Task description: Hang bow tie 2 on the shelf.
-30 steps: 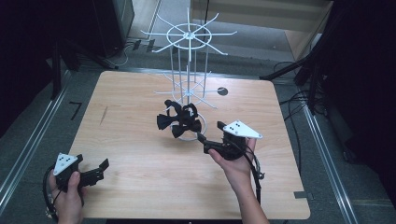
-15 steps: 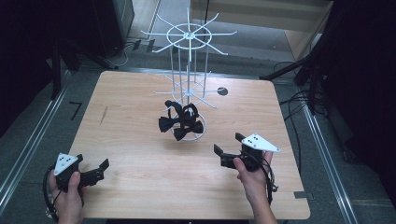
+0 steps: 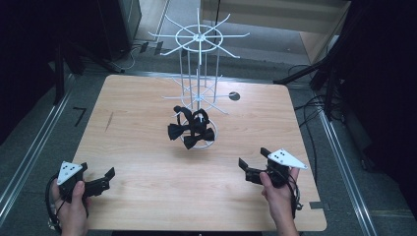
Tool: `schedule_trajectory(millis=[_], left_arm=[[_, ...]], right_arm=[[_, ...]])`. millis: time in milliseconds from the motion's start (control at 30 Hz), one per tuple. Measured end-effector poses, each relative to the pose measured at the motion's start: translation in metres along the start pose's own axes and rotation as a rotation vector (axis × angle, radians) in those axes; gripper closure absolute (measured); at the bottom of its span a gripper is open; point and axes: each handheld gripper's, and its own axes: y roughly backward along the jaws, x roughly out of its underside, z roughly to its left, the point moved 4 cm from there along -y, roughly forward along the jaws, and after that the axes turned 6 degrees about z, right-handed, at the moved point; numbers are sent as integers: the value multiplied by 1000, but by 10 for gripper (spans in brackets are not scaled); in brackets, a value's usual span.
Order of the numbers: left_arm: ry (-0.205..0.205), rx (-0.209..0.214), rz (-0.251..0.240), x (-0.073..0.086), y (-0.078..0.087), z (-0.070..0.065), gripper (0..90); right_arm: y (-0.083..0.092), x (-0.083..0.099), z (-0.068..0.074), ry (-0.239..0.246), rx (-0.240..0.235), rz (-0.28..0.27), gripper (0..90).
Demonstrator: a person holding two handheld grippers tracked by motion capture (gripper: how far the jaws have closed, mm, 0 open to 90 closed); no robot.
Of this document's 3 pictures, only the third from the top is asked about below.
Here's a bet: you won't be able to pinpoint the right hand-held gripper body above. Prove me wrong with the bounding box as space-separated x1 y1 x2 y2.
246 148 309 189

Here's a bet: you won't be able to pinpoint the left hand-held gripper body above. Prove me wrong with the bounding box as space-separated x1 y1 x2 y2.
56 160 111 204

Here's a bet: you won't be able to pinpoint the white wire display rack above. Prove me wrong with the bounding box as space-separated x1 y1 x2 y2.
148 8 250 150

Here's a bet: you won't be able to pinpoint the person's right hand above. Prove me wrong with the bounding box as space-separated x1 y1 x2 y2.
260 168 300 214

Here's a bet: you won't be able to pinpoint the person's left hand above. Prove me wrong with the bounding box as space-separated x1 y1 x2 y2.
51 181 92 236

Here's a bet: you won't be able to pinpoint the black metal stand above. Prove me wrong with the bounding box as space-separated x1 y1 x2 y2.
53 38 126 106
273 48 348 122

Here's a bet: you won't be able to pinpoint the light wooden platform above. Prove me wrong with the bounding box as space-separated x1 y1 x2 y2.
200 0 352 65

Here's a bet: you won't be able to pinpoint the dark cabinet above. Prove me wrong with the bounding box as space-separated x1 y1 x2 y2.
97 0 143 62

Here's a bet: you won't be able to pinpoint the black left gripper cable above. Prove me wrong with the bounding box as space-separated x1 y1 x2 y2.
44 175 63 234

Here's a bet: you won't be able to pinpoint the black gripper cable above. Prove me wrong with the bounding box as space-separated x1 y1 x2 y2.
44 175 63 234
286 176 304 220

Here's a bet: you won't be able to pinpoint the black floor cables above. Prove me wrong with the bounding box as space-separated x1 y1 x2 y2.
288 63 333 180

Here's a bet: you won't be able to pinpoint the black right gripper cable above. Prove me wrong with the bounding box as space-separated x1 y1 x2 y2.
286 176 304 220

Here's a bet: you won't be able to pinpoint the metal floor rail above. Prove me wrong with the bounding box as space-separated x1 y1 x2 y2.
319 111 378 236
0 75 73 227

